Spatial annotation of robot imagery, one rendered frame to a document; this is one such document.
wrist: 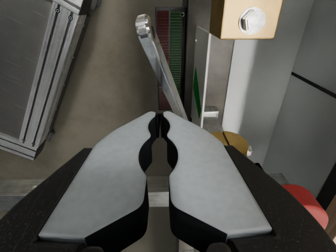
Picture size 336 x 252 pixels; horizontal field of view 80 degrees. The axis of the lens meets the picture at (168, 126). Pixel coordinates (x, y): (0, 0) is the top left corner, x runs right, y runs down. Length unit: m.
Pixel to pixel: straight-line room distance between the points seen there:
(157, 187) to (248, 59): 0.32
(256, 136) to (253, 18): 0.41
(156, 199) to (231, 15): 0.23
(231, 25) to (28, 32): 0.85
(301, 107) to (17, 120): 1.11
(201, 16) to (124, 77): 0.81
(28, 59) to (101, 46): 0.32
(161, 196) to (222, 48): 0.25
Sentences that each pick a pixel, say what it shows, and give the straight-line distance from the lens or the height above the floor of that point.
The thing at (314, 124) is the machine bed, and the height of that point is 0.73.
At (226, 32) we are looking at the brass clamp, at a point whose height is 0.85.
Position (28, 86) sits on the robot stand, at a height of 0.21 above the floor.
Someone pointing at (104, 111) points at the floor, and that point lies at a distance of 1.22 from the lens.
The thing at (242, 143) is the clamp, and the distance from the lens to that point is 0.26.
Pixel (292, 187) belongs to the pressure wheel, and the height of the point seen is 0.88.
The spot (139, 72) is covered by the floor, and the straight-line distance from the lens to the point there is 1.09.
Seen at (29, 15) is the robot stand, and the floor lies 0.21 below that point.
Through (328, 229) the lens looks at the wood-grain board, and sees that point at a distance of 0.37.
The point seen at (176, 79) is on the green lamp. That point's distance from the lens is 0.36.
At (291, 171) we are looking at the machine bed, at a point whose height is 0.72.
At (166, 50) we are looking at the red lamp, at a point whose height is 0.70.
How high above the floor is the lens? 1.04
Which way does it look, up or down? 59 degrees down
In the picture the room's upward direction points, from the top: 177 degrees clockwise
